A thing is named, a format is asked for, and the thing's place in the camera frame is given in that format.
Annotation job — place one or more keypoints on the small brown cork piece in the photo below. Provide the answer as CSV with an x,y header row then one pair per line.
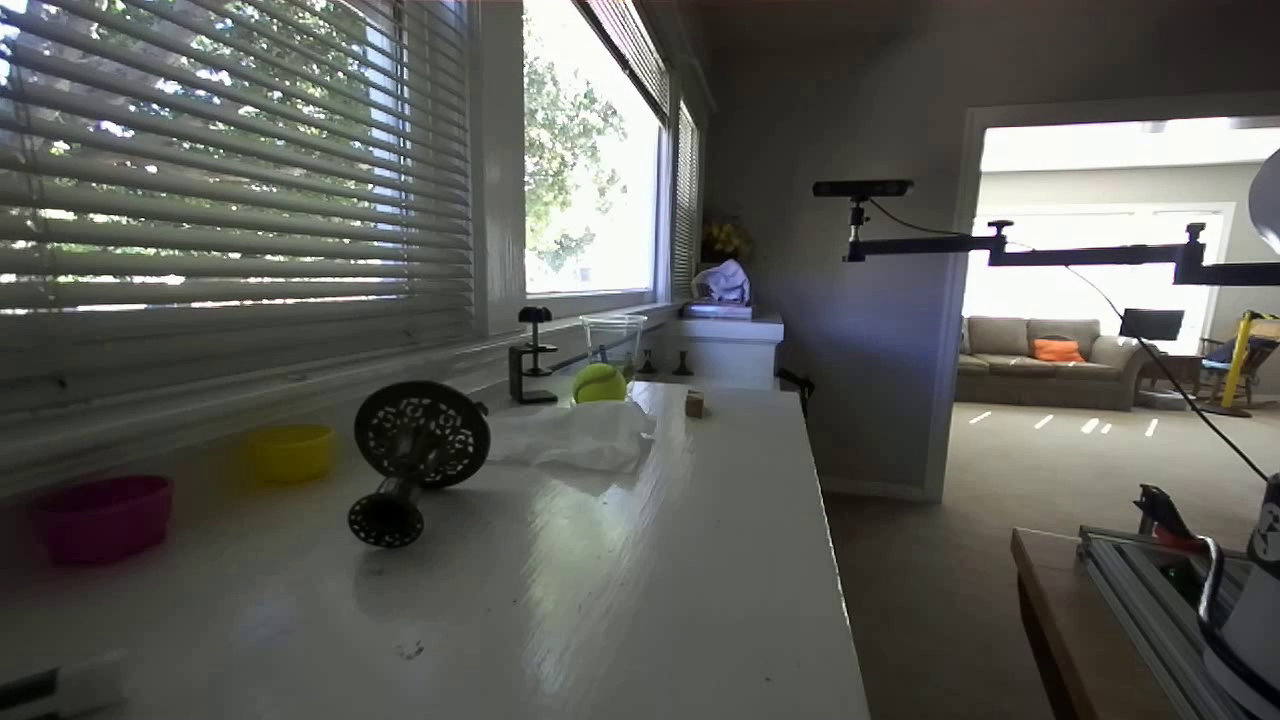
x,y
694,401

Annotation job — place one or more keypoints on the wooden side table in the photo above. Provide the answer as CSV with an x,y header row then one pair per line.
x,y
1066,627

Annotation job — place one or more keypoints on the yellow leaning frame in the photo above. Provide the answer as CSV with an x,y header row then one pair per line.
x,y
1242,354

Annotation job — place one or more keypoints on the yellow flower bunch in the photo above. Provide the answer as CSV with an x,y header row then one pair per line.
x,y
724,241

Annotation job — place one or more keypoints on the yellow green tennis ball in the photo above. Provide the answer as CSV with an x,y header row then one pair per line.
x,y
603,386

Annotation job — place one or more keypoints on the black music stand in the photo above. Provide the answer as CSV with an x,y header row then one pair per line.
x,y
1155,322

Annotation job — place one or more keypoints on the black articulated camera mount arm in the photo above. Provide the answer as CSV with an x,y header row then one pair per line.
x,y
1066,251

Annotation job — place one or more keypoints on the pink plastic bowl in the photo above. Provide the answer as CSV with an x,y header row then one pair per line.
x,y
103,517

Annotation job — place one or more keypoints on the orange cushion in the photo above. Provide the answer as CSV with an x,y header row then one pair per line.
x,y
1057,350

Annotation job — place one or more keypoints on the narrow white framed window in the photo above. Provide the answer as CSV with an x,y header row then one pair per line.
x,y
691,202

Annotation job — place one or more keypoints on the clear plastic cup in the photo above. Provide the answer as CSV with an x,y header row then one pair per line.
x,y
617,340

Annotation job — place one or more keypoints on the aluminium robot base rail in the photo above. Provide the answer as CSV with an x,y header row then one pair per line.
x,y
1161,615

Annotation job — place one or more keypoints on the yellow plastic bowl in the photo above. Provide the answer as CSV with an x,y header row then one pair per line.
x,y
288,455

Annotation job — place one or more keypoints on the crumpled white cloth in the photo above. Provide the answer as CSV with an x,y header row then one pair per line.
x,y
583,438

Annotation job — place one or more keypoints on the black stereo camera bar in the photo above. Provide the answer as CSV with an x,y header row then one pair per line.
x,y
860,188

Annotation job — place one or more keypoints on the far room bright window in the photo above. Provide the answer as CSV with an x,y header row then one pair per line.
x,y
1104,261

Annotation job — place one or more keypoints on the red and black clamp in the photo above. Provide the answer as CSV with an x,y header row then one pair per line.
x,y
1169,521

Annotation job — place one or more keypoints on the white storage box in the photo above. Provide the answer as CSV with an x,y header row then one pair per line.
x,y
731,350

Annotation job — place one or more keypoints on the beige sofa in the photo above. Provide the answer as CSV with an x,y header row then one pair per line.
x,y
1045,373

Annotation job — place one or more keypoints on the white framed glass window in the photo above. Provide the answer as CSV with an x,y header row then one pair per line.
x,y
446,326
585,172

